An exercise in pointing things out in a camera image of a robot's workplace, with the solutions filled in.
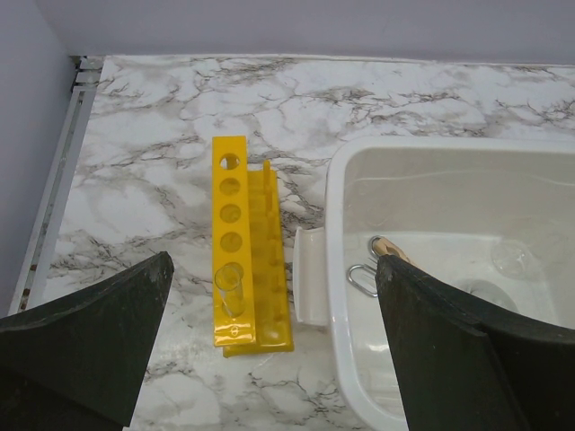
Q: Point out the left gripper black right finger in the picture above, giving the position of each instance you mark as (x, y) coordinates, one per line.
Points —
(463, 363)

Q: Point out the white plastic tub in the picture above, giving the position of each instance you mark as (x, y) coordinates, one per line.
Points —
(444, 202)

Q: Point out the glass test tube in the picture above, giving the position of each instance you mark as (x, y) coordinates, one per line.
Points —
(229, 282)

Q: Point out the metal frame rail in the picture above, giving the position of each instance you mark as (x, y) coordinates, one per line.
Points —
(34, 270)

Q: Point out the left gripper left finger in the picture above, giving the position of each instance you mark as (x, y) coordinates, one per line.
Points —
(78, 362)

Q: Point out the yellow test tube rack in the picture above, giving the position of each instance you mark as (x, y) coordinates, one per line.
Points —
(246, 231)

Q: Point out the wooden stick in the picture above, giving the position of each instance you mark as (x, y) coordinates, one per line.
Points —
(383, 246)

